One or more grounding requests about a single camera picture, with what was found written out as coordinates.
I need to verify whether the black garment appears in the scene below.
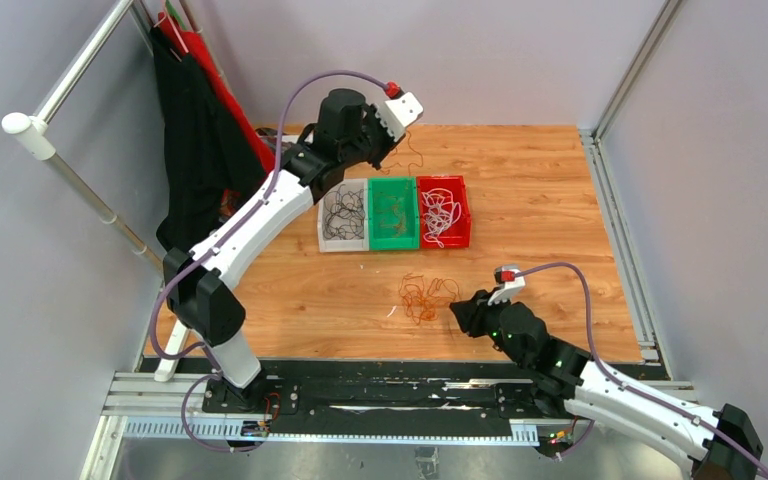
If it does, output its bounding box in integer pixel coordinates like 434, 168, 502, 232
150, 28, 267, 251

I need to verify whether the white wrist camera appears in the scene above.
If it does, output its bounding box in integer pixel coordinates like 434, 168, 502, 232
375, 92, 424, 142
487, 264, 526, 305

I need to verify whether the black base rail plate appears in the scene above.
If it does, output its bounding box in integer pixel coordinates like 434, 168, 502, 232
142, 356, 624, 439

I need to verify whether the green plastic bin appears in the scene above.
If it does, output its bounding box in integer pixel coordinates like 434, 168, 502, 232
367, 177, 420, 251

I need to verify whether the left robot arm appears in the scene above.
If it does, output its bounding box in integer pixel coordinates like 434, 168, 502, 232
161, 88, 424, 413

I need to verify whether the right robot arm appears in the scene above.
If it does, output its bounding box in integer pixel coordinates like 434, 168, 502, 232
449, 290, 763, 479

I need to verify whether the black cable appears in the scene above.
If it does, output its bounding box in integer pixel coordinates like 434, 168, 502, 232
321, 184, 367, 243

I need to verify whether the red plastic bin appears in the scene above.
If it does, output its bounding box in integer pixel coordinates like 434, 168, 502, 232
416, 176, 472, 249

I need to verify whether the white plastic bin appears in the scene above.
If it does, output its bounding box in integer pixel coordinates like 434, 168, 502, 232
317, 178, 369, 253

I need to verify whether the white cable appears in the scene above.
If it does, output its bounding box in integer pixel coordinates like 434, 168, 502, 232
420, 187, 465, 248

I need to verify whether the red garment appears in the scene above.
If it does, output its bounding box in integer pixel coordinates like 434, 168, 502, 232
155, 11, 274, 173

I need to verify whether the aluminium frame rail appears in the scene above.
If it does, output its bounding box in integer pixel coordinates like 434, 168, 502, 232
579, 1, 698, 403

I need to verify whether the plaid red blue cloth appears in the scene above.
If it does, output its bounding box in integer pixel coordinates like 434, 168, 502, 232
218, 127, 277, 223

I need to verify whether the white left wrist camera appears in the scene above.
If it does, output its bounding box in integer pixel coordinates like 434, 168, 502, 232
375, 92, 424, 142

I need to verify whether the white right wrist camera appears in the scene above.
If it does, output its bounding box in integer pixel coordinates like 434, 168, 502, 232
487, 264, 526, 305

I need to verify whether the silver clothes rack pole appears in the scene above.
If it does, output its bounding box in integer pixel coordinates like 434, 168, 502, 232
2, 1, 168, 271

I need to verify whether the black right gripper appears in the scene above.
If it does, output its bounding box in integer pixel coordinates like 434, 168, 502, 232
451, 286, 529, 368

